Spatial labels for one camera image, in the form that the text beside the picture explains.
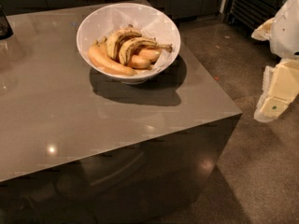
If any black radiator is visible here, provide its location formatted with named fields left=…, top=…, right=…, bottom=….
left=224, top=0, right=283, bottom=31

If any short yellow banana middle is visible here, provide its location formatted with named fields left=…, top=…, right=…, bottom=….
left=128, top=55, right=150, bottom=69

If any white bowl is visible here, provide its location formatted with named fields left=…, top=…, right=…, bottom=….
left=77, top=3, right=180, bottom=84

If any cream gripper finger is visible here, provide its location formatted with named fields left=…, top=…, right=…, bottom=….
left=254, top=59, right=299, bottom=122
left=251, top=18, right=274, bottom=41

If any long yellow banana front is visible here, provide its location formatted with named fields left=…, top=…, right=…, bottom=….
left=88, top=45, right=136, bottom=77

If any short yellow banana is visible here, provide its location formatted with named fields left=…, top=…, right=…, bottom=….
left=138, top=49, right=161, bottom=63
left=128, top=55, right=150, bottom=69

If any dark object on table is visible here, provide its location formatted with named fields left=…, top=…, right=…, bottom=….
left=0, top=4, right=13, bottom=40

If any spotted banana right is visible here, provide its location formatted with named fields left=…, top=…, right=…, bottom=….
left=119, top=36, right=173, bottom=65

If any spotted banana left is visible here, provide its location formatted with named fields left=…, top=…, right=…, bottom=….
left=106, top=27, right=142, bottom=60

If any short yellow banana back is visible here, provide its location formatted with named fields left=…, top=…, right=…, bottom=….
left=138, top=49, right=161, bottom=63

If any spotted banana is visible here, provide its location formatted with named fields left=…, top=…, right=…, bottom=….
left=106, top=27, right=142, bottom=60
left=119, top=36, right=173, bottom=65

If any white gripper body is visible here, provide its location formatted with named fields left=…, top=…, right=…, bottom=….
left=270, top=0, right=299, bottom=59

